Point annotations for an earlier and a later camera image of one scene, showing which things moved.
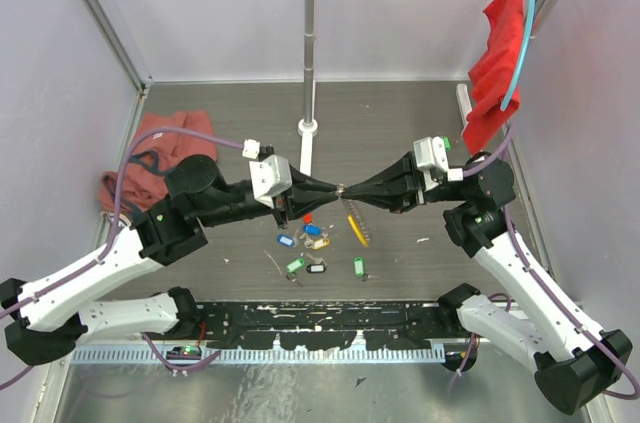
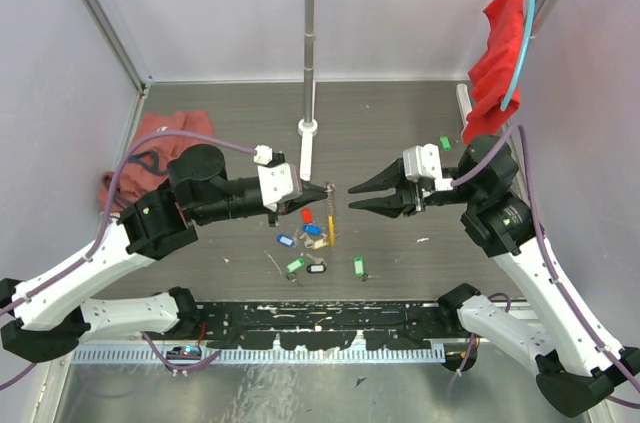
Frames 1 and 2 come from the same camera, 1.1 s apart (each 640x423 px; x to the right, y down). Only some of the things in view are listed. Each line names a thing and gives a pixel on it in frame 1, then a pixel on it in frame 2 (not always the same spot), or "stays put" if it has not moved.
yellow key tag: [321, 243] stays put
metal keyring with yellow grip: [354, 220] to [331, 216]
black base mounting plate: [315, 326] stays put
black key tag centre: [316, 268] stays put
